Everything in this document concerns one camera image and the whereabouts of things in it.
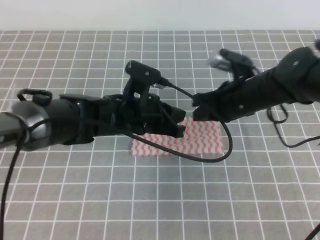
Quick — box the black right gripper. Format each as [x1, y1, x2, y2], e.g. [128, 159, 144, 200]
[192, 77, 258, 123]

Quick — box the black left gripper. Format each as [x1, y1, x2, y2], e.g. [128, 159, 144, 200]
[96, 94, 186, 138]

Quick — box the pink white wavy-striped towel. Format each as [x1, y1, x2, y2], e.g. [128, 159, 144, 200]
[142, 117, 224, 155]

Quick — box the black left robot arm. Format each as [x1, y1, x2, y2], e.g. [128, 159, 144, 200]
[0, 89, 186, 152]

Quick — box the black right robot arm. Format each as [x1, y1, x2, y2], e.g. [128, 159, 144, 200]
[192, 47, 320, 123]

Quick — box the grey white-grid tablecloth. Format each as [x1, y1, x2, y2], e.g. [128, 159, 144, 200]
[0, 30, 320, 240]

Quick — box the black left camera cable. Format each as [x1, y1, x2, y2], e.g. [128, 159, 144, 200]
[0, 79, 234, 240]

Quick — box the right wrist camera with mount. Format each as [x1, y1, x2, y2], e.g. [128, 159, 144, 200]
[208, 48, 256, 82]

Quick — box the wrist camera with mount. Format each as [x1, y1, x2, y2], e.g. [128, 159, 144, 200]
[208, 48, 256, 82]
[123, 60, 169, 108]

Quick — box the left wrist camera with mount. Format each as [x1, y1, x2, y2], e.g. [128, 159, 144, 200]
[123, 60, 169, 108]

